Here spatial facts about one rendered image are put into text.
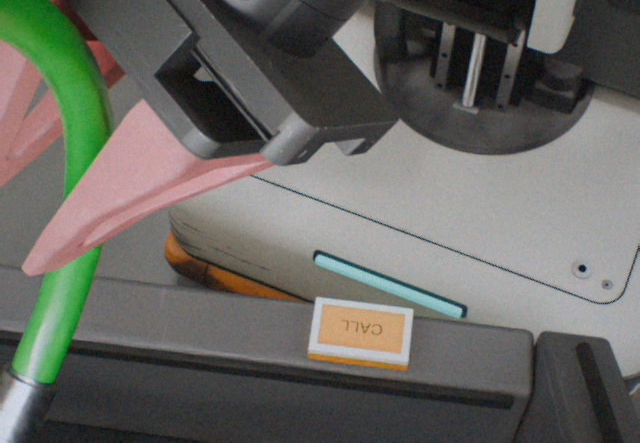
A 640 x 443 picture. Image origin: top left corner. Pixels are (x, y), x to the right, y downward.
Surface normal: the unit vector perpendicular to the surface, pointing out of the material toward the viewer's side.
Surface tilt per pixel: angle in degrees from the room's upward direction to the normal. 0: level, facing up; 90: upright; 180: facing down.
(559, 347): 43
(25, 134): 25
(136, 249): 0
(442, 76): 90
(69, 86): 102
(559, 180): 0
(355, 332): 0
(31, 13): 85
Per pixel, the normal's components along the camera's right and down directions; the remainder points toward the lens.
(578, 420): 0.10, -0.96
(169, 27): -0.39, 0.10
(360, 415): -0.13, 0.84
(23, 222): 0.02, -0.53
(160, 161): -0.61, 0.33
